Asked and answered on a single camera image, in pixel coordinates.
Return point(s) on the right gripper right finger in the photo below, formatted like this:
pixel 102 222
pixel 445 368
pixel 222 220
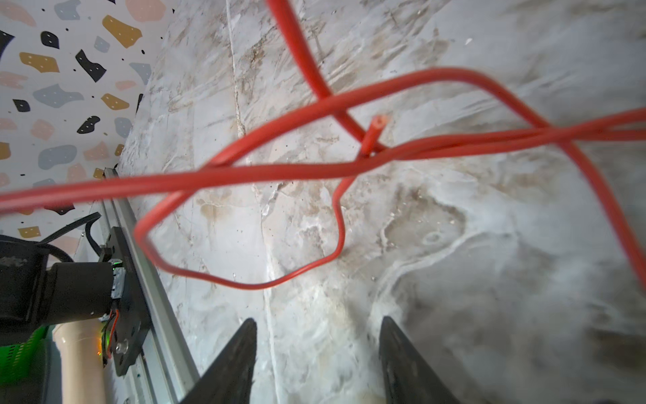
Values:
pixel 408 378

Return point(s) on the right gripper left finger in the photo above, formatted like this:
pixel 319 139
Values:
pixel 229 378

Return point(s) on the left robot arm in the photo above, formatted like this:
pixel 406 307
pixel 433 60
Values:
pixel 41 285

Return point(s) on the beige cylinder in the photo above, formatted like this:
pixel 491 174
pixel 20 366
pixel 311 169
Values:
pixel 82 361

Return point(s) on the green plastic crate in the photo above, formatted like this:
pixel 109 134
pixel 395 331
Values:
pixel 16 359

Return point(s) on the aluminium mounting rail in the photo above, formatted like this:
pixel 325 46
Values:
pixel 172 372

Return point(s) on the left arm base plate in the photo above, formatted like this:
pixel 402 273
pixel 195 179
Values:
pixel 132 321

